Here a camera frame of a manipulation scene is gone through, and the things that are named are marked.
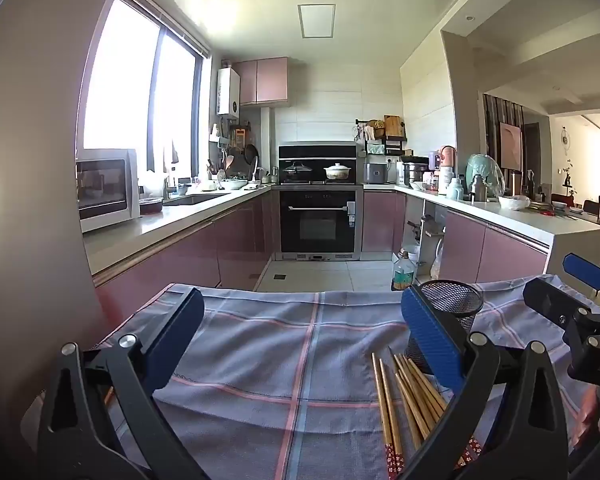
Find cooking oil bottle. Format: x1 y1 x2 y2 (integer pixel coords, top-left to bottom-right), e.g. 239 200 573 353
391 251 417 292

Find steel stockpot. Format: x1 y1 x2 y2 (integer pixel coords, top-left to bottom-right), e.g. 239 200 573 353
401 156 430 186

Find silver rice cooker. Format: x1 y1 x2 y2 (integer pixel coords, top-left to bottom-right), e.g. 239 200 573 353
364 161 390 185

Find black built-in oven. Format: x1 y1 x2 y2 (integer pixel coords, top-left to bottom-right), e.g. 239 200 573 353
278 185 358 256

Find grey refrigerator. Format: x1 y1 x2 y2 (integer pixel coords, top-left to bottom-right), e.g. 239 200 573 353
0 0 131 461

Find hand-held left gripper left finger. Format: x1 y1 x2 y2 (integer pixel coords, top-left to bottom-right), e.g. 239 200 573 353
36 287 206 480

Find green fan in plastic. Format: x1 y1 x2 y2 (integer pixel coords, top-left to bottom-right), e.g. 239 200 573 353
466 153 506 200

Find white microwave oven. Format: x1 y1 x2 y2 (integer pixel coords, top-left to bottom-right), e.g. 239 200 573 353
75 148 142 233

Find black mesh utensil holder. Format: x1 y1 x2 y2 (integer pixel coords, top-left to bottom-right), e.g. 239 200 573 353
405 280 485 376

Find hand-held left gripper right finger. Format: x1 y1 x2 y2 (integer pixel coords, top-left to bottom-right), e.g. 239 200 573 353
397 285 571 480

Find black range hood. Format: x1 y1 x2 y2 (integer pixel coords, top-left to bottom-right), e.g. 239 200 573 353
278 144 358 183

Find black cooking pot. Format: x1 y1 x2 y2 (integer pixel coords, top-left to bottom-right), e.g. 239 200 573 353
281 161 313 182

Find ceiling light panel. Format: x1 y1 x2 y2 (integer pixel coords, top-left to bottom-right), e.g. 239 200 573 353
297 4 337 39

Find framed wall picture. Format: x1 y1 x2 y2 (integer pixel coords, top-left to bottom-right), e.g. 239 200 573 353
499 121 523 171

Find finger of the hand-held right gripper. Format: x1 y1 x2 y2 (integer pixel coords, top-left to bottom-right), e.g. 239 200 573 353
522 276 600 347
562 253 600 293

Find blue-grey plaid cloth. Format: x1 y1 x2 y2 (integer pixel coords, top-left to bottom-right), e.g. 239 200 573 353
20 275 600 480

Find wooden slat partition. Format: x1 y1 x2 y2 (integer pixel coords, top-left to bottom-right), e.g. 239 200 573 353
482 94 526 171

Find black wall rack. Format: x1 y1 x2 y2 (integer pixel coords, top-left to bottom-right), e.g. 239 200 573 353
355 115 408 157

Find kitchen window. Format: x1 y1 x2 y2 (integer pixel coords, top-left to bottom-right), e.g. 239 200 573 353
82 0 211 181

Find white water heater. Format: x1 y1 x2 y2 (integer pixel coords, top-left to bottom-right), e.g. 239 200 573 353
216 66 242 120

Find person's right hand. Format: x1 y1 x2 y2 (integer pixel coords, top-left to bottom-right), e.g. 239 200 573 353
573 389 600 452

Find pink wall cabinet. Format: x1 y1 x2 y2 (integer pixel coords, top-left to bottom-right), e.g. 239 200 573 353
231 57 290 107

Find bunch of bamboo chopsticks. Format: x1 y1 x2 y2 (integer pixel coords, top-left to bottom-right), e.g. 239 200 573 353
371 346 483 478

